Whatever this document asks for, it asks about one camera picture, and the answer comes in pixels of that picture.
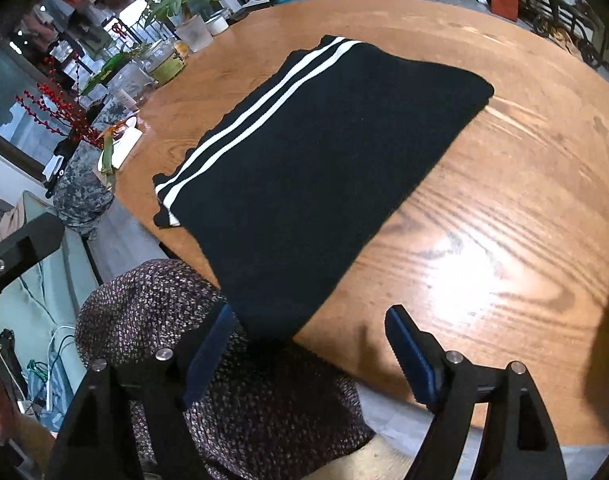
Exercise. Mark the camouflage cloth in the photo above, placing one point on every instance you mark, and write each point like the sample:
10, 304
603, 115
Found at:
79, 195

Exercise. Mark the pale green sofa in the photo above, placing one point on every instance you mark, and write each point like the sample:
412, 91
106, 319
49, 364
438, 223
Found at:
49, 290

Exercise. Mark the glass jar with green label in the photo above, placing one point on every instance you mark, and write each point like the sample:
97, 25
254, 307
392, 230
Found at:
167, 67

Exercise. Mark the row of hanging clothes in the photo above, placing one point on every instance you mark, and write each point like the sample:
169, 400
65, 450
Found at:
64, 5

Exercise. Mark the small yellow glass jar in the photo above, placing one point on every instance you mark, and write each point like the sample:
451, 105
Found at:
181, 49

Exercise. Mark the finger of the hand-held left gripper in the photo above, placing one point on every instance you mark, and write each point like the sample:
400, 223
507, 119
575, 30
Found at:
34, 240

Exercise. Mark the beige cloth on sofa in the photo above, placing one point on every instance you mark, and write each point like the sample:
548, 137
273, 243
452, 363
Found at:
17, 215

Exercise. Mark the shiny green bottle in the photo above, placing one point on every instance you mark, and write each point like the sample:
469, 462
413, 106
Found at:
109, 67

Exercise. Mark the green plant in glass vase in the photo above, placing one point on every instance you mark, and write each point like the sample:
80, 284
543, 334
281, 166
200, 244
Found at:
194, 32

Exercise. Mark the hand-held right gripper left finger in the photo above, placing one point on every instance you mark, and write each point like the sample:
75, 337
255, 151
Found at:
207, 360

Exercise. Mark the black folding cart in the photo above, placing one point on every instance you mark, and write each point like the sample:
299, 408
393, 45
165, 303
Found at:
564, 15

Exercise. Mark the red berry branches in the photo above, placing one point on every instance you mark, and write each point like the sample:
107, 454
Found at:
59, 105

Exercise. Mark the white paper sheet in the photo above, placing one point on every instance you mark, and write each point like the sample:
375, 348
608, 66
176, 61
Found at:
129, 140

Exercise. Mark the person's dark tweed garment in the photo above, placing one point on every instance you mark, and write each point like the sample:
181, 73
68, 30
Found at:
224, 410

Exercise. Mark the black handheld device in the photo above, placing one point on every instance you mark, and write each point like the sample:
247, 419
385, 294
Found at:
57, 165

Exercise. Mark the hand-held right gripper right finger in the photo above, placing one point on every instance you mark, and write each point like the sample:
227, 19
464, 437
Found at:
409, 355

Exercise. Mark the orange green artificial flower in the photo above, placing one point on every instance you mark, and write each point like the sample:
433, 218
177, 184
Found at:
108, 155

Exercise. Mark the black sweater with white stripes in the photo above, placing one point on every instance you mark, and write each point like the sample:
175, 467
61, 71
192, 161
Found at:
324, 160

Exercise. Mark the large clear glass jar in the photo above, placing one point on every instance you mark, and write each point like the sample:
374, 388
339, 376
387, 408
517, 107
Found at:
129, 85

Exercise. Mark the white enamel mug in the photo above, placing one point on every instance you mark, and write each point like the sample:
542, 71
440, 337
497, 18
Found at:
217, 25

